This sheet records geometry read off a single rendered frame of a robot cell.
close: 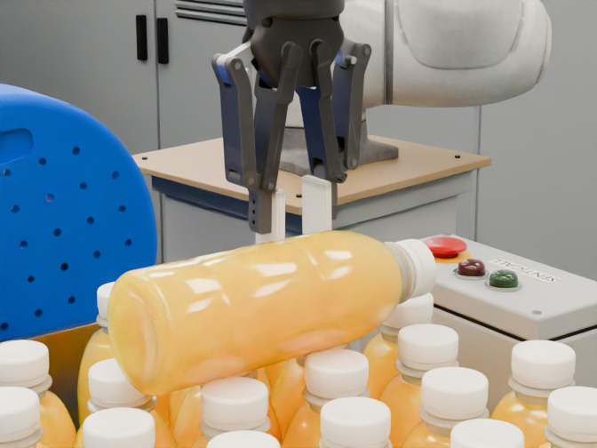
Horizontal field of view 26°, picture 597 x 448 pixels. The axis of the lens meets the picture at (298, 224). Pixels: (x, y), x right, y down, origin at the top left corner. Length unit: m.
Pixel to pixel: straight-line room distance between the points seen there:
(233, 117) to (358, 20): 0.78
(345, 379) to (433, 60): 0.96
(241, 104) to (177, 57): 2.49
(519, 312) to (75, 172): 0.38
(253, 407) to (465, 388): 0.12
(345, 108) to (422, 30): 0.69
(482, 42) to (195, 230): 0.47
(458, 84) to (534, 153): 1.23
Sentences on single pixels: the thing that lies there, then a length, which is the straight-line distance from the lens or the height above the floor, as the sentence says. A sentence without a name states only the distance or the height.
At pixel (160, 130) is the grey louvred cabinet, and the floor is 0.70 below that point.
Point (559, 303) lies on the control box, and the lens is 0.97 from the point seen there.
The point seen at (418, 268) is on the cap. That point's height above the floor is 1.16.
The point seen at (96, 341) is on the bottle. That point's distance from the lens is 0.93.
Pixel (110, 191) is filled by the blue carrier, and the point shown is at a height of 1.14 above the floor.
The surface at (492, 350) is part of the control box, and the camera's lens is 0.97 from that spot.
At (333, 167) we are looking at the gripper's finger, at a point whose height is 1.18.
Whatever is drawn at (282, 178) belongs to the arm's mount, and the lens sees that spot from 1.69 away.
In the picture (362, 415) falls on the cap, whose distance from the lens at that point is 0.72.
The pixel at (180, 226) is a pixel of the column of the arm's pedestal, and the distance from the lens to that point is 1.82.
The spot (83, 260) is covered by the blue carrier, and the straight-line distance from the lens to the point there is 1.11.
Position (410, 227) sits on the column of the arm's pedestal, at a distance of 1.77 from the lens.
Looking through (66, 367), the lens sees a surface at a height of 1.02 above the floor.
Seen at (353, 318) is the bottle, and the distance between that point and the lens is 0.79.
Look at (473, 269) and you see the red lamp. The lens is 1.01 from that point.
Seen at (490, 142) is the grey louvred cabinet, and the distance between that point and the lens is 2.80.
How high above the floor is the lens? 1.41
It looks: 16 degrees down
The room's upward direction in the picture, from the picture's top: straight up
